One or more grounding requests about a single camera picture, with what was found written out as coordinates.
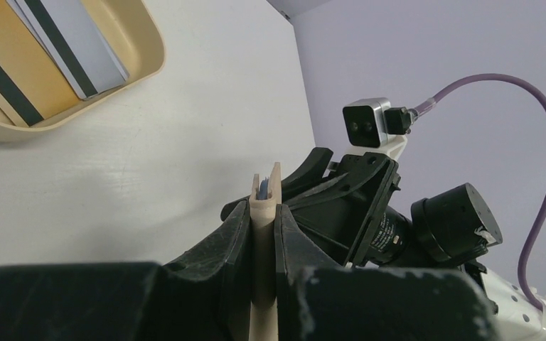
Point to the beige leather card holder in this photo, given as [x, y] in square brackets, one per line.
[263, 314]

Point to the yellow card with black stripe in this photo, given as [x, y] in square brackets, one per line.
[32, 88]

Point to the beige oval tray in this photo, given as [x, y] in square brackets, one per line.
[130, 29]

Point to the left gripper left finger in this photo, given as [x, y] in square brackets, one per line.
[204, 294]

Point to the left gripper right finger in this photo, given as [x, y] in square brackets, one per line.
[318, 299]

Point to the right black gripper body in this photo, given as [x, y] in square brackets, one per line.
[347, 214]

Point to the grey card with black stripe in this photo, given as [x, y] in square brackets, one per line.
[76, 45]

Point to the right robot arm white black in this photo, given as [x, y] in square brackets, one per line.
[350, 267]

